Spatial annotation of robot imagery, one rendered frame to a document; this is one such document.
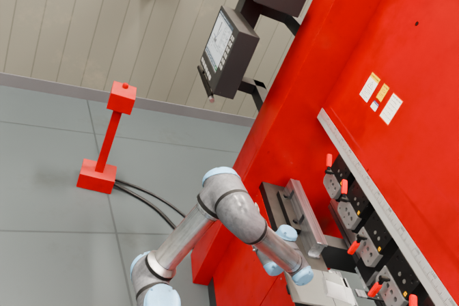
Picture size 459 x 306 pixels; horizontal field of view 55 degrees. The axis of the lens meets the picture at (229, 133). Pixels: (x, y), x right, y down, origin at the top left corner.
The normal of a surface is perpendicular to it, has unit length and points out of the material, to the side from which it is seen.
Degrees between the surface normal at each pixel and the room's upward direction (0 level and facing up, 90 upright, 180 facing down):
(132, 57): 90
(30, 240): 0
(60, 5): 90
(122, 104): 90
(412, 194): 90
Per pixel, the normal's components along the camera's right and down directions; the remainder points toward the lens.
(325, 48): 0.13, 0.51
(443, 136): -0.92, -0.26
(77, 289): 0.37, -0.82
